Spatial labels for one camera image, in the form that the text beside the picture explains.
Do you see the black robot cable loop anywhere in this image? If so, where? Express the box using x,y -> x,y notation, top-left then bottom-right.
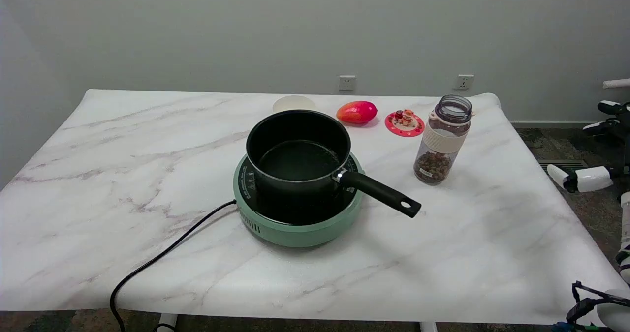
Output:
565,281 -> 630,327

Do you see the green round induction cooker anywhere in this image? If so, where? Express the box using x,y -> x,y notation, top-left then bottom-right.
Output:
233,151 -> 365,248

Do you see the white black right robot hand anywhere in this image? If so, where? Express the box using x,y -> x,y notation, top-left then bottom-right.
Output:
546,100 -> 630,194

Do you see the black saucepan with handle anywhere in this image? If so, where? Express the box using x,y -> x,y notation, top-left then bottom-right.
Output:
246,109 -> 422,219

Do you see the clear bottle with beans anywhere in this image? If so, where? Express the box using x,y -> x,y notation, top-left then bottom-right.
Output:
413,94 -> 474,185

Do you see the marble pattern table cover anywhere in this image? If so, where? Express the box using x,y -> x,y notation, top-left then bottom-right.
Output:
0,89 -> 630,329

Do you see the black power cord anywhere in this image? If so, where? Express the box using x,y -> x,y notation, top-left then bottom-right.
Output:
109,199 -> 238,332

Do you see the floor vent grille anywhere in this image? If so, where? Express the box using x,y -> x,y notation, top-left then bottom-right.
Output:
536,159 -> 589,175

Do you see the red mango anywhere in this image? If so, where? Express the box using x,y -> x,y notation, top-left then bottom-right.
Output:
336,100 -> 378,125

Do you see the white round bowl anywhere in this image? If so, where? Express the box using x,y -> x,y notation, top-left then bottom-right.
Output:
272,95 -> 316,114

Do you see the pink coaster with figurines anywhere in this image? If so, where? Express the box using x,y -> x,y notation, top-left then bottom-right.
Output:
384,109 -> 426,138

